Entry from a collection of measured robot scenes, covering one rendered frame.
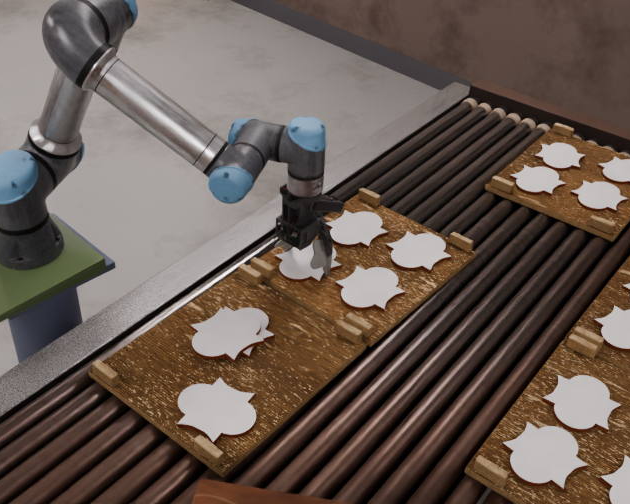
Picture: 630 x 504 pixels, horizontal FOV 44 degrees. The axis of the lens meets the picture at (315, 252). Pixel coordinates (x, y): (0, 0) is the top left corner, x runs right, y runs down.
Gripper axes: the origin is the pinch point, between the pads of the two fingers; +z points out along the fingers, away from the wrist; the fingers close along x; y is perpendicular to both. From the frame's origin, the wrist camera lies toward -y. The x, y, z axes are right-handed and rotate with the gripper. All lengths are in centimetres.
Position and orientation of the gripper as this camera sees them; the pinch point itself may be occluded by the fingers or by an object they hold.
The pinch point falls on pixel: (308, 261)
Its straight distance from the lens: 175.7
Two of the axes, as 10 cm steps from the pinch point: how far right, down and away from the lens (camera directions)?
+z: -0.4, 8.0, 6.0
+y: -6.5, 4.4, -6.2
